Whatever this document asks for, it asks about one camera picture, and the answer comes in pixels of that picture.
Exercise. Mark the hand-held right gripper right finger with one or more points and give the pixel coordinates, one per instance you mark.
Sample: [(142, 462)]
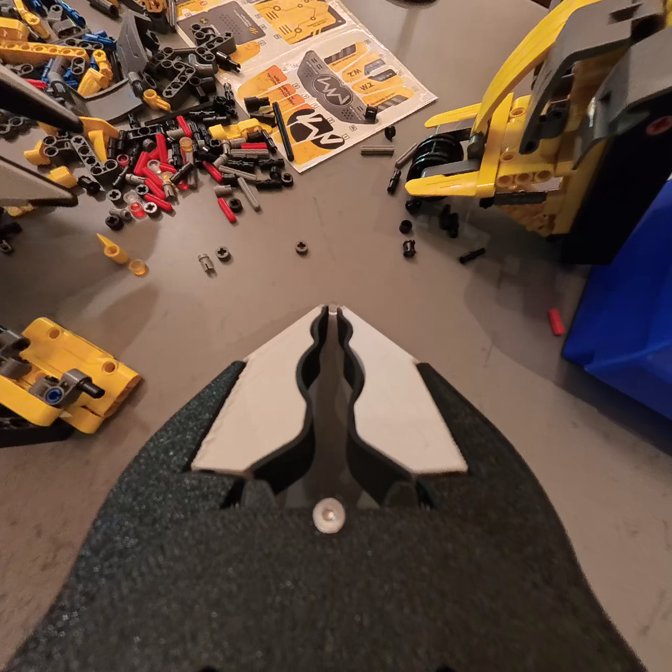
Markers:
[(404, 420)]

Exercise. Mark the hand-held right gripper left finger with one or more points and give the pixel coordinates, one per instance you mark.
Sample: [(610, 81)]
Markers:
[(257, 414)]

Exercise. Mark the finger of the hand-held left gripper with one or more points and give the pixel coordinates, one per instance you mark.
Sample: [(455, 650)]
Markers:
[(26, 186), (31, 99)]

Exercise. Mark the pile of toy building pieces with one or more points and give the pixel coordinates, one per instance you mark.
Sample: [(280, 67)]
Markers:
[(42, 51)]

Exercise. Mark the yellow toy vehicle model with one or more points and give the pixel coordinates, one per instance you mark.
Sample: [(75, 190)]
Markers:
[(525, 157)]

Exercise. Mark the yellow sticker sheet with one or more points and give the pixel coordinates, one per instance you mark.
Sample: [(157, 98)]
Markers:
[(367, 63)]

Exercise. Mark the scattered black toy pins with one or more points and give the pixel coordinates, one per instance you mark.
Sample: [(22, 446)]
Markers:
[(408, 246)]

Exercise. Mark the small yellow toy assembly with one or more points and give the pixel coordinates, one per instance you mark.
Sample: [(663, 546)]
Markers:
[(68, 357)]

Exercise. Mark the red toy pin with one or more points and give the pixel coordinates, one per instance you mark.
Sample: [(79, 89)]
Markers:
[(556, 321)]

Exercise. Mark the blue bin holding paper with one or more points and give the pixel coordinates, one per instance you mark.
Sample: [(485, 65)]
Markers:
[(630, 315)]

